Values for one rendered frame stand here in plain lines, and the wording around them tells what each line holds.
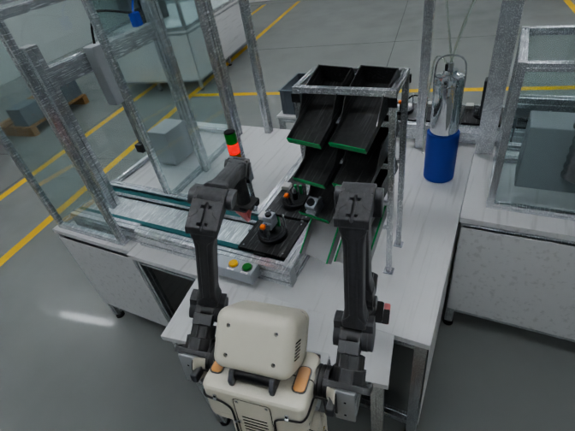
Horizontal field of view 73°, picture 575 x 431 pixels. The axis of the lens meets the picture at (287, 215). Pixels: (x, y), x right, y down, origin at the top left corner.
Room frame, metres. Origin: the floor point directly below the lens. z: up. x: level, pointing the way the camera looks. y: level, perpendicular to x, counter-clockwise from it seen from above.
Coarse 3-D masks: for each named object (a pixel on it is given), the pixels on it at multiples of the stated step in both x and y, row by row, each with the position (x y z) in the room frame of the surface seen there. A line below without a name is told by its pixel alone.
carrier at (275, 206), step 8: (288, 184) 1.69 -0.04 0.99; (296, 184) 1.61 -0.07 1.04; (280, 192) 1.66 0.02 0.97; (296, 192) 1.56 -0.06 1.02; (304, 192) 1.59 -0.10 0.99; (280, 200) 1.59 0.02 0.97; (296, 200) 1.54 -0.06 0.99; (304, 200) 1.53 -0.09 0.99; (272, 208) 1.54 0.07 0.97; (280, 208) 1.53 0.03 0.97; (288, 208) 1.51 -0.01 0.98; (296, 208) 1.49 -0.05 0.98; (280, 216) 1.48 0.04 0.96; (288, 216) 1.45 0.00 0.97; (296, 216) 1.44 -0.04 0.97; (304, 216) 1.43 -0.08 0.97
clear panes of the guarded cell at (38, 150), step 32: (32, 32) 2.23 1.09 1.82; (64, 32) 2.38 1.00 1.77; (0, 64) 1.70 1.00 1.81; (0, 96) 1.77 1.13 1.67; (32, 96) 1.65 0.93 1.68; (64, 96) 2.23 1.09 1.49; (96, 96) 2.39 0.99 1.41; (0, 128) 1.87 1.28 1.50; (32, 128) 1.73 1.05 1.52; (96, 128) 2.30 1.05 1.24; (128, 128) 2.49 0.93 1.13; (32, 160) 1.82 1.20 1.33; (64, 160) 1.67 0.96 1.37; (128, 160) 2.40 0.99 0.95; (64, 192) 1.76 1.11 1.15; (96, 224) 1.70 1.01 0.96
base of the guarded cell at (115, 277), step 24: (144, 168) 2.40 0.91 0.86; (72, 240) 1.82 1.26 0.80; (96, 240) 1.70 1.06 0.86; (96, 264) 1.77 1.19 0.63; (120, 264) 1.63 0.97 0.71; (96, 288) 1.88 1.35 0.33; (120, 288) 1.72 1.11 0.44; (144, 288) 1.58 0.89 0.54; (120, 312) 1.90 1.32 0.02; (144, 312) 1.66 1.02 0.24
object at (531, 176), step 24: (528, 48) 1.72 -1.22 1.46; (552, 48) 1.67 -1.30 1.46; (528, 72) 1.36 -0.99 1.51; (552, 72) 1.32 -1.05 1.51; (528, 96) 1.35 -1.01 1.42; (552, 96) 1.31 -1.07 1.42; (528, 120) 1.34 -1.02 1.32; (552, 120) 1.29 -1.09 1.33; (528, 144) 1.33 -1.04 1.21; (552, 144) 1.28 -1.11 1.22; (504, 168) 1.36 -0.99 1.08; (528, 168) 1.31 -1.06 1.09; (552, 168) 1.27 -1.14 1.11; (504, 192) 1.35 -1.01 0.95; (528, 192) 1.30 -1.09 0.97; (552, 192) 1.25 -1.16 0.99
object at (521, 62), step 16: (528, 32) 1.66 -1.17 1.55; (544, 32) 1.68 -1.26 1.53; (560, 32) 1.65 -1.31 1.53; (528, 64) 1.35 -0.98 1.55; (544, 64) 1.32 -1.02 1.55; (560, 64) 1.30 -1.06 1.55; (512, 80) 1.73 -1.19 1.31; (512, 96) 1.37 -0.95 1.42; (512, 112) 1.37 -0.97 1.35; (496, 144) 1.73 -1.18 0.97; (496, 160) 1.37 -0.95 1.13; (496, 176) 1.37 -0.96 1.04; (496, 208) 1.35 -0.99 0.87; (512, 208) 1.31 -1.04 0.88; (528, 208) 1.28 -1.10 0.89
